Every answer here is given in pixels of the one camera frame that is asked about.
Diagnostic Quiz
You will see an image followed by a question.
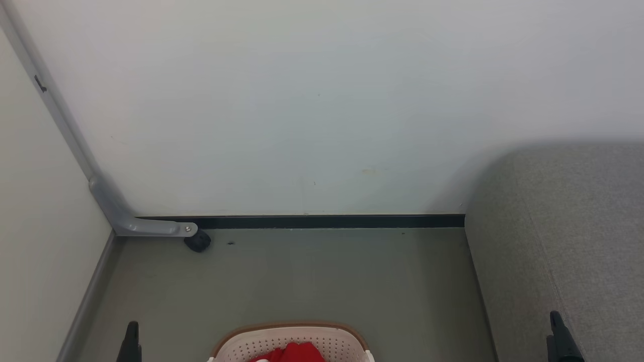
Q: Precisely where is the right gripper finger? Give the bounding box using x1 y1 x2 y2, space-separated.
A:
547 311 585 362

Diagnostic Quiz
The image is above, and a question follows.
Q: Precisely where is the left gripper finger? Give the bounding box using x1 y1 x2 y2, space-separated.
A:
117 321 143 362

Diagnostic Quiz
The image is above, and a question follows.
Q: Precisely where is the red white garment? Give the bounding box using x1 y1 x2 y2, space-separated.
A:
249 342 327 362

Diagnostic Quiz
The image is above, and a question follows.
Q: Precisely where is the grey fabric sofa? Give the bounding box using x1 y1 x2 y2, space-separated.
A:
464 143 644 362

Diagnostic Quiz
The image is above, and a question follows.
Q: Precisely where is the grey skirting strip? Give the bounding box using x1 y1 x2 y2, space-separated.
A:
55 231 126 362

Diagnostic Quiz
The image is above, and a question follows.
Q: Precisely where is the white perforated laundry basket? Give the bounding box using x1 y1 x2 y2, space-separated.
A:
207 323 375 362

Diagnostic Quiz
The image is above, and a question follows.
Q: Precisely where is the black caster wheel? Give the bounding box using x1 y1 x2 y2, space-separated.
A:
184 230 212 253

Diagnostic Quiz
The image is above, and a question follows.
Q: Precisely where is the black baseboard strip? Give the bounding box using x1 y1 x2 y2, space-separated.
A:
136 215 466 230

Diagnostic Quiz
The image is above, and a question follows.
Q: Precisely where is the grey metal frame leg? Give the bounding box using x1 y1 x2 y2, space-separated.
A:
0 0 198 237

